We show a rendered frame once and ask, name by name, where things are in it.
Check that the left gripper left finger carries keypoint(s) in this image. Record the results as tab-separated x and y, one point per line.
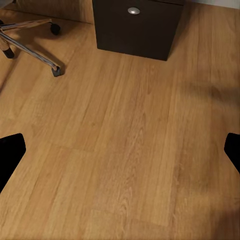
12	149

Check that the swivel chair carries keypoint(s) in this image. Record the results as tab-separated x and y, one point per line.
18	26

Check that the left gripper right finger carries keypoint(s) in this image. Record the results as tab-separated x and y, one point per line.
232	149

